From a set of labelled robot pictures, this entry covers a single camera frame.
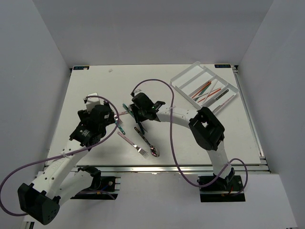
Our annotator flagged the teal chopstick short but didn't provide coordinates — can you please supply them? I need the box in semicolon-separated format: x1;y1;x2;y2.
197;84;211;96

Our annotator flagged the pink handled knife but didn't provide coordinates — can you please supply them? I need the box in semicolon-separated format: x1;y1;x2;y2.
213;95;234;114

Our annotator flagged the white chopstick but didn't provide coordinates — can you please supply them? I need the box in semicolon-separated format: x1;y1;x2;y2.
203;80;218;103

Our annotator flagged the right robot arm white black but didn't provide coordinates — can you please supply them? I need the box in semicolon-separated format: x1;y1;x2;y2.
131;93;234;190

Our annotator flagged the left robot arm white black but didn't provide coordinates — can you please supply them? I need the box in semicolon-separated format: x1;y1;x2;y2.
18;102;115;225

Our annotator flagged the white cutlery tray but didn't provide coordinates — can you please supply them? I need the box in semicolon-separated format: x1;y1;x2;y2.
170;62;239;114

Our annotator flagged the teal handled spoon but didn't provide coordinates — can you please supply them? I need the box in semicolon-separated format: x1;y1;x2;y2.
122;103;133;116

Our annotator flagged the teal handled knife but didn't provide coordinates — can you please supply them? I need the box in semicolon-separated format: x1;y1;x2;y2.
137;122;147;135

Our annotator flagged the teal handled fork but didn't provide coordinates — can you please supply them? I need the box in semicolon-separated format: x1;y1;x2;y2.
114;115;126;135

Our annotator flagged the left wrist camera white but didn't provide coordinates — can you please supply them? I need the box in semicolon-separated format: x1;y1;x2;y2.
83;93;101;113

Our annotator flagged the black handled spoon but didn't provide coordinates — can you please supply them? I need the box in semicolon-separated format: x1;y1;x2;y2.
134;127;160;157

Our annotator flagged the pink handled fork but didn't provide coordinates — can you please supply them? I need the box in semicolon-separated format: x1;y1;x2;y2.
117;132;148;158

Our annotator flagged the black handled knife in tray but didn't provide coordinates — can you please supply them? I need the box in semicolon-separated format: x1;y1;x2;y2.
215;89;229;101

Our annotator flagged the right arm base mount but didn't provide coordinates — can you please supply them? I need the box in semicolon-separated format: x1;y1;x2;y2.
200;175;245;203

